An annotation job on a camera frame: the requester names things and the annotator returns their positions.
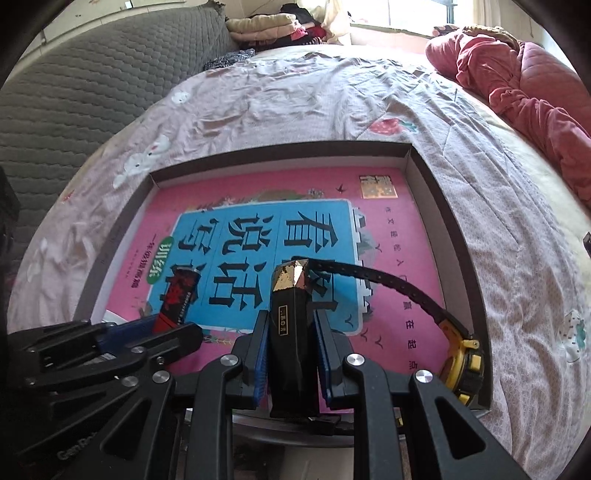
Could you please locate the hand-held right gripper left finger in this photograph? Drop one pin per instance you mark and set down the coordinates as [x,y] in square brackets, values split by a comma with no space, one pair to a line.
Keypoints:
[261,355]

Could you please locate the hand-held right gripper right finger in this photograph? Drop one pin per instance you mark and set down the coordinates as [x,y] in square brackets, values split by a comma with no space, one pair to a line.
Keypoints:
[323,360]

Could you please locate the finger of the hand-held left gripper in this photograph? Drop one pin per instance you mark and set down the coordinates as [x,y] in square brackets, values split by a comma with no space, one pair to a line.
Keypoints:
[161,344]
[124,328]

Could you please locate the black lipstick with gold cap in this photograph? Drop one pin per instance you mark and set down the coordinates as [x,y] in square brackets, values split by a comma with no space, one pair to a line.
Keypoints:
[293,332]

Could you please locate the yellow and black wristwatch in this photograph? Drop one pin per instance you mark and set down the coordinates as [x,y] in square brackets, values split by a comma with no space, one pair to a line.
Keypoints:
[461,360]

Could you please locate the grey cardboard box tray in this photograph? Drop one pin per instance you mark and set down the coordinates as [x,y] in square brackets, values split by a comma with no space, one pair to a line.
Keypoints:
[277,161]

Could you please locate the pink and blue book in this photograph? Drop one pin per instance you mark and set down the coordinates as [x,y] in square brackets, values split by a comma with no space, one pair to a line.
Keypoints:
[392,240]

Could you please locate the grey quilted headboard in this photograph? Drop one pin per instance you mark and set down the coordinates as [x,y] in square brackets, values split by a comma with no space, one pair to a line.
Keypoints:
[92,92]

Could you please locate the pink printed bedsheet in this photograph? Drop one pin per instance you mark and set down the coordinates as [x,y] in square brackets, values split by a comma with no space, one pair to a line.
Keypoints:
[323,101]

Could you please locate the black key tag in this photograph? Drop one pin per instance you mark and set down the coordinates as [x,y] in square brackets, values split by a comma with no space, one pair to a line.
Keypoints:
[587,243]

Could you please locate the dark patterned cloth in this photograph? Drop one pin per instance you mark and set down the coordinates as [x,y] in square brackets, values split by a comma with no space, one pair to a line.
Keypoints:
[231,57]

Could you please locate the cream folded blanket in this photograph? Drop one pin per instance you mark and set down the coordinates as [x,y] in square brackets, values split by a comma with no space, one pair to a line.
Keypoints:
[263,27]

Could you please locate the cream curtain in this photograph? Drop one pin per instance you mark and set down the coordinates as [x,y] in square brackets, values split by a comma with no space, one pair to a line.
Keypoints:
[337,23]

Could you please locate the pink quilt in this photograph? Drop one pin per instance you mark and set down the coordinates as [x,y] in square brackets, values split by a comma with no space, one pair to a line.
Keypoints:
[531,74]

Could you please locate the window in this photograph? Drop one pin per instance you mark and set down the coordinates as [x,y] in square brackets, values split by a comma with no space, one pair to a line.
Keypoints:
[415,14]

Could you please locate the tan plush cloth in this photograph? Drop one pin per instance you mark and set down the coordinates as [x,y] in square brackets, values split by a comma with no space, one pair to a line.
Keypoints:
[485,32]

